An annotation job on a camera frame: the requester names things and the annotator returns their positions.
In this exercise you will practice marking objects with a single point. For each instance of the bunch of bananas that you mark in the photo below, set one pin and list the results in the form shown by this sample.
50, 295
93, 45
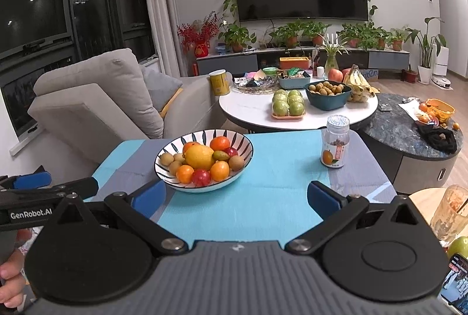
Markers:
360, 85

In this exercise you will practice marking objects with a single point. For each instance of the dark marble round table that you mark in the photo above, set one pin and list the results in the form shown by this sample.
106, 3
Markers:
395, 132

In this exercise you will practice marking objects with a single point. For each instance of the grey pillow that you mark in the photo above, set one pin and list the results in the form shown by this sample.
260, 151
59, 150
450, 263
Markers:
161, 86

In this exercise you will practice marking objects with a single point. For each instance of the tray of green apples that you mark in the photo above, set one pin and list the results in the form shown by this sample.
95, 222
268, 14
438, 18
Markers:
289, 105

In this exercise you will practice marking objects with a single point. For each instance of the white paper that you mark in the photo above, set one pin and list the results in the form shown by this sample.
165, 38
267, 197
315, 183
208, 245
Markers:
409, 106

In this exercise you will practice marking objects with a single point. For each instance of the smartphone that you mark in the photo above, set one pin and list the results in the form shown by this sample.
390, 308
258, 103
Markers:
457, 282

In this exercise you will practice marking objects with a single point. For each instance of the green apple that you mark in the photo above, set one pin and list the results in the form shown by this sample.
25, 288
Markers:
459, 247

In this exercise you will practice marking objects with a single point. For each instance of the orange box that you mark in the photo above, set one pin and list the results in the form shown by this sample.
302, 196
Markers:
294, 63

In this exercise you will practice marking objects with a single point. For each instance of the clear jar with orange label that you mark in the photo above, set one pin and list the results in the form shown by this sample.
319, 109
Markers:
334, 147

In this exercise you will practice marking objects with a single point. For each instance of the teal bowl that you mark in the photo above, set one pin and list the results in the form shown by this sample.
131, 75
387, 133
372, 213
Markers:
327, 101

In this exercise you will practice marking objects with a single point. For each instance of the glass vase with spider plant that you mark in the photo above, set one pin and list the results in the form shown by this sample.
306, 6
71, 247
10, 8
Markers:
331, 63

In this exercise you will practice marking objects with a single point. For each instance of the orange mandarin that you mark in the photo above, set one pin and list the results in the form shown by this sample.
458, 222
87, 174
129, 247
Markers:
185, 174
219, 143
219, 171
191, 147

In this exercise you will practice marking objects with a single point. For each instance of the large red apple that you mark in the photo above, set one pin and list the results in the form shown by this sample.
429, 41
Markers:
346, 74
335, 75

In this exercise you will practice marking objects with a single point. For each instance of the person's left hand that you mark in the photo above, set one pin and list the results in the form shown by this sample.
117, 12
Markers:
12, 274

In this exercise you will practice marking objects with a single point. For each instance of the light curtain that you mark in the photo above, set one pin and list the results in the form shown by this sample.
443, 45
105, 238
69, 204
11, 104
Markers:
161, 1

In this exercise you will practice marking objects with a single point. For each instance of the small green mango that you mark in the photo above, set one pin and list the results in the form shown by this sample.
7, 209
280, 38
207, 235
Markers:
221, 155

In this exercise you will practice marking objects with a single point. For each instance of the white rack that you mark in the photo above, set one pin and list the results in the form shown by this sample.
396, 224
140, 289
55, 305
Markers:
329, 39

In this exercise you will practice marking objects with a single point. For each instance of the potted green plant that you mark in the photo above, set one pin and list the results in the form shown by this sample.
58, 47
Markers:
317, 40
291, 41
397, 44
237, 46
354, 43

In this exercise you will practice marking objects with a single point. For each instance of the black cloth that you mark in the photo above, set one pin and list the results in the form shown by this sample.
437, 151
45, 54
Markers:
437, 139

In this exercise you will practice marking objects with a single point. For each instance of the blue grey printed tablecloth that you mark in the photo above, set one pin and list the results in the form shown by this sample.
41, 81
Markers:
278, 183

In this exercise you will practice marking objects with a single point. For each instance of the small white bottle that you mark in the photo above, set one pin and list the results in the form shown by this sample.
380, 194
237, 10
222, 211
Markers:
320, 72

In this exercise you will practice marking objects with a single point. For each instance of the yellow can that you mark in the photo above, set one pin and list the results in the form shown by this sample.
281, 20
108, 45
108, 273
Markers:
219, 83

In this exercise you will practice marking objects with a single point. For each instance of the beige sofa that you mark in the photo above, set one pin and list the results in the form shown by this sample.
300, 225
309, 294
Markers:
91, 106

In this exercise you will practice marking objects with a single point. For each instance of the large yellow citrus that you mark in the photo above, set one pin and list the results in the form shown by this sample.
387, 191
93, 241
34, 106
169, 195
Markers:
199, 157

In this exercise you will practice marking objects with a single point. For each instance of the plate of tomatoes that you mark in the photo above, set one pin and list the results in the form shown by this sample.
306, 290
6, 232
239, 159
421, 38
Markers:
426, 117

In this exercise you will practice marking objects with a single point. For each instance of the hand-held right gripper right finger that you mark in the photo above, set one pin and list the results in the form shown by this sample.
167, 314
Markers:
325, 200

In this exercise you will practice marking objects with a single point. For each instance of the red flower arrangement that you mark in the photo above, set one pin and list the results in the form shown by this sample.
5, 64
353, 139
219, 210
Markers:
201, 50

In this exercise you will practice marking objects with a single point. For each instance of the used drinking glass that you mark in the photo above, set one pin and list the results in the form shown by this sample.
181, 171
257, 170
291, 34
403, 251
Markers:
448, 212

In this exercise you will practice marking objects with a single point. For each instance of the orange plastic basket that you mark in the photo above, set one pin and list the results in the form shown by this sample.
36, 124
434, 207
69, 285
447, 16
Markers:
440, 111

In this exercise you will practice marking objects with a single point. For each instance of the small green bowl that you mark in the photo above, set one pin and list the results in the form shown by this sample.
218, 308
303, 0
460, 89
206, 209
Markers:
270, 71

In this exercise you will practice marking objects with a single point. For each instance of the small red apple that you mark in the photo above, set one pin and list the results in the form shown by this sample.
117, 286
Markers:
201, 178
231, 152

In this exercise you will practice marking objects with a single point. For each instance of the glass tray of snacks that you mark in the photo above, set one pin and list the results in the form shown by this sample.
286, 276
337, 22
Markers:
256, 83

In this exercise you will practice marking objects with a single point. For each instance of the pile of longans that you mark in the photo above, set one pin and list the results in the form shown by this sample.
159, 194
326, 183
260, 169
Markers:
328, 87

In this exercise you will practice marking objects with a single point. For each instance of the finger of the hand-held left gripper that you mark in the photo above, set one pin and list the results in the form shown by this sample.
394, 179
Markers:
36, 194
33, 180

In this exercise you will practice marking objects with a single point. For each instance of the teal plastic basket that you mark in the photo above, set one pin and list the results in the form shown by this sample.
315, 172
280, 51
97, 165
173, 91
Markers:
294, 83

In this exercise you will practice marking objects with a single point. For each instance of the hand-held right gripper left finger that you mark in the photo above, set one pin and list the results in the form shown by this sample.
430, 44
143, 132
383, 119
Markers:
151, 200

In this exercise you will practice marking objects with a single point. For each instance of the small plant in red pot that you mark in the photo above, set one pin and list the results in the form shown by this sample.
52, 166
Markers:
411, 77

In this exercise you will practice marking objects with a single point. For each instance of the tall plant in white pot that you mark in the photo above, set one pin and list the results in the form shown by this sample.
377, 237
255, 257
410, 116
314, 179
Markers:
425, 74

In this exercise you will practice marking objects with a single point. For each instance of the white blue striped bowl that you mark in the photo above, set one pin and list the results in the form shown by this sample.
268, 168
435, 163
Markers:
241, 145

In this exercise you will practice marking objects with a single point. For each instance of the white round coffee table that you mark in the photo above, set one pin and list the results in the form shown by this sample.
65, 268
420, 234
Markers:
248, 106

